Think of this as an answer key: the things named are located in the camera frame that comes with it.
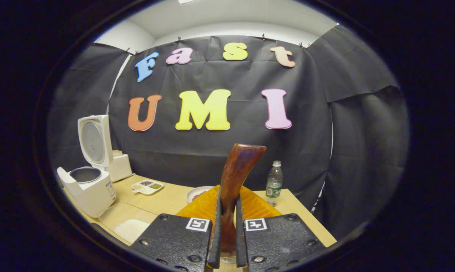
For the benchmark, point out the black backdrop cloth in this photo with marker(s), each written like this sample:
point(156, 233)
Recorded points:
point(307, 132)

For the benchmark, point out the white rice cooker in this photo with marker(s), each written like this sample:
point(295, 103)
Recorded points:
point(91, 192)

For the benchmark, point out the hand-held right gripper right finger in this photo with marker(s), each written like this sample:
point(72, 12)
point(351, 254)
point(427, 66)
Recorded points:
point(284, 241)

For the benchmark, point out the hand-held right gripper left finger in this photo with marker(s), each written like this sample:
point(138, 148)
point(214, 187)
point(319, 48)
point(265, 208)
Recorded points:
point(171, 241)

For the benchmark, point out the brown meat piece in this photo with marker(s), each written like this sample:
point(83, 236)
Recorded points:
point(199, 195)

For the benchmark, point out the white toaster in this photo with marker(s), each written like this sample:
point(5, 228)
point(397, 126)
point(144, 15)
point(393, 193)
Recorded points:
point(121, 168)

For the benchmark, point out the green plastic bottle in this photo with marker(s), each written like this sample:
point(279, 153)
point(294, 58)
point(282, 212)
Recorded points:
point(274, 185)

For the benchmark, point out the long ceiling light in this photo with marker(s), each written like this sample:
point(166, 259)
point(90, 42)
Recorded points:
point(186, 1)

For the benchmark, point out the divided white sauce dish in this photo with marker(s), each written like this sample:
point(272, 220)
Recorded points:
point(147, 187)

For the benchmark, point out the white tray of rice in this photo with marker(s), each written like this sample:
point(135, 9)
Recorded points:
point(131, 226)

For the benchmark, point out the brown wooden spoon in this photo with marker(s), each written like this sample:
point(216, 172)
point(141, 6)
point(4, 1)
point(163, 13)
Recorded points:
point(237, 170)

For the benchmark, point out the round white plate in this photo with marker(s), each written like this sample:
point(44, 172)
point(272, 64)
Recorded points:
point(193, 190)

